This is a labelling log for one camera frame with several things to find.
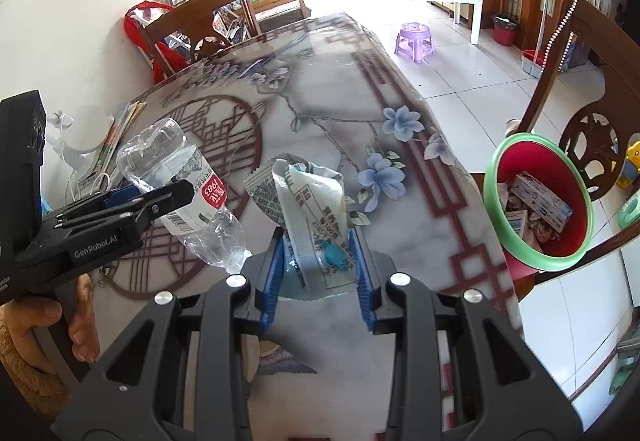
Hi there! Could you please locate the blue white wrapper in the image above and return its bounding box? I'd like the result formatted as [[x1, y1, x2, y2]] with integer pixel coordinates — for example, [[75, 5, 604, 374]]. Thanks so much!
[[244, 153, 358, 299]]

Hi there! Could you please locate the yellow toy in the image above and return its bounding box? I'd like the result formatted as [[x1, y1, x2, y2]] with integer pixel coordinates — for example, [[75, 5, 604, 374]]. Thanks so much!
[[617, 141, 640, 189]]

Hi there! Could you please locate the small red waste basket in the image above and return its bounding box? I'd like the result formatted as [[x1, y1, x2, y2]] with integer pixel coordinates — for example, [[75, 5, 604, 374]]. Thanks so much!
[[491, 13, 521, 46]]

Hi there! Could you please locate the clear plastic bottle red label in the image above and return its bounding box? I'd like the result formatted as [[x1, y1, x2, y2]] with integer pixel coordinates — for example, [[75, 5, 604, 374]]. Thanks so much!
[[116, 117, 253, 274]]

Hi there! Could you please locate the red plastic bag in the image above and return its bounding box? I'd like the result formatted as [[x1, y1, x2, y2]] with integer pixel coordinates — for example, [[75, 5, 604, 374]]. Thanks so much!
[[124, 0, 186, 84]]

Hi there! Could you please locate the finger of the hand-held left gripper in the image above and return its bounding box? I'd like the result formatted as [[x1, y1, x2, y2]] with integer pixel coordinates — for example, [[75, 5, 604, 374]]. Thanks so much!
[[54, 179, 196, 232], [65, 185, 151, 216]]

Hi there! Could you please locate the person's left hand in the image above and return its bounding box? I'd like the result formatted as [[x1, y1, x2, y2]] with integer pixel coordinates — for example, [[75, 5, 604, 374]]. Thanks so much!
[[0, 273, 101, 364]]

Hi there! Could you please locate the red blue dustpan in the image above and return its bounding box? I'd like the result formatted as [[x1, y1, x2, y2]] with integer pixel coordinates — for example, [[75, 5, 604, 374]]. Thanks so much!
[[520, 48, 548, 79]]

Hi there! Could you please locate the person's left forearm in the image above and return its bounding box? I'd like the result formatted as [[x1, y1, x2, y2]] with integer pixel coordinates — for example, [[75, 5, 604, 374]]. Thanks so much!
[[0, 321, 68, 417]]

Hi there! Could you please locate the red bin green rim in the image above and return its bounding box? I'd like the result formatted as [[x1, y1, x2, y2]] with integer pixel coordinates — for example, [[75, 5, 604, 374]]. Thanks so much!
[[482, 132, 593, 272]]

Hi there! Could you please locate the carved wooden chair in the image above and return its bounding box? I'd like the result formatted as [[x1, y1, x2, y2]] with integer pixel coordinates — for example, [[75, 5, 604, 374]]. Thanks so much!
[[515, 0, 640, 312]]

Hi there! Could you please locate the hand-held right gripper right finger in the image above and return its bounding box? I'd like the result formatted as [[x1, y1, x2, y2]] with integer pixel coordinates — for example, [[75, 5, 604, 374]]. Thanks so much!
[[350, 227, 583, 441]]

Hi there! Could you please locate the wooden dining chair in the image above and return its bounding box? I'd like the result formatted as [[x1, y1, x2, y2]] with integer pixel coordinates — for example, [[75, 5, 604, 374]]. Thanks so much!
[[137, 0, 311, 82]]

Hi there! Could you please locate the green plastic toy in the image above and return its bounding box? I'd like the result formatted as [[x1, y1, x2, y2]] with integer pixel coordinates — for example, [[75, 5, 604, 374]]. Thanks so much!
[[617, 193, 640, 229]]

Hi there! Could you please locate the stout white blue carton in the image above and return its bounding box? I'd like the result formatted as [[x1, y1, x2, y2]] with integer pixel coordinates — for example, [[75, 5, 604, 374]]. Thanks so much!
[[510, 172, 573, 232]]

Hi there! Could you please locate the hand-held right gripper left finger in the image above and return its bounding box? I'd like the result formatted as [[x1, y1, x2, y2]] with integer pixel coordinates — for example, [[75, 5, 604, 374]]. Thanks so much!
[[52, 226, 286, 441]]

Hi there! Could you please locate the purple plastic stool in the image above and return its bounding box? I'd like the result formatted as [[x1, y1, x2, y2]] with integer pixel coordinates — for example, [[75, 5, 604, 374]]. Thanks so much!
[[394, 21, 436, 66]]

